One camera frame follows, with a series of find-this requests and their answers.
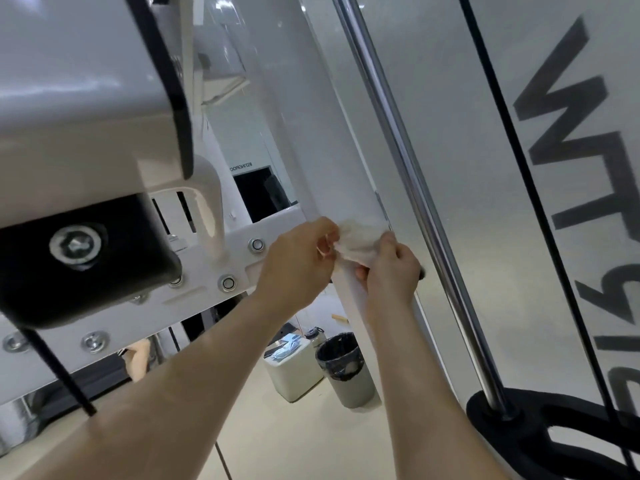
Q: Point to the person's left hand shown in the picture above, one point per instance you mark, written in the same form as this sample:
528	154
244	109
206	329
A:
300	269

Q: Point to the person's right hand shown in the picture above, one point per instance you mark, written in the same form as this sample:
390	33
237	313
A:
392	279

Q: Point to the white cleaning wipe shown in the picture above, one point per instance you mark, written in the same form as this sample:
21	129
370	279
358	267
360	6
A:
357	242

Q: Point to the blue dotted wet wipes packet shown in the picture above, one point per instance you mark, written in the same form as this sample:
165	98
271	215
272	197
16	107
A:
286	349

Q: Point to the white gym machine frame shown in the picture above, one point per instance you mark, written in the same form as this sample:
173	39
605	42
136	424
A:
75	119

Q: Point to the person's right forearm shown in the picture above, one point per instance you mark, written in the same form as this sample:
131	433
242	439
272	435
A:
425	404

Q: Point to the person's left forearm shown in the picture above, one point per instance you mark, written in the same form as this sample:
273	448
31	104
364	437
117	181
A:
165	394

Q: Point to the small wooden block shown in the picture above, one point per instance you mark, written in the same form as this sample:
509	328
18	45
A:
341	319

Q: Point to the dark water bottle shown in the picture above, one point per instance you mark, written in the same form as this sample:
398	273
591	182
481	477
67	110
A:
315	337

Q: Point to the cream white storage box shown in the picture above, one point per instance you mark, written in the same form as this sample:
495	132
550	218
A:
295	377

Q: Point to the trash bin with black bag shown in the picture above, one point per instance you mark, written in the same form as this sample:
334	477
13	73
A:
350	384

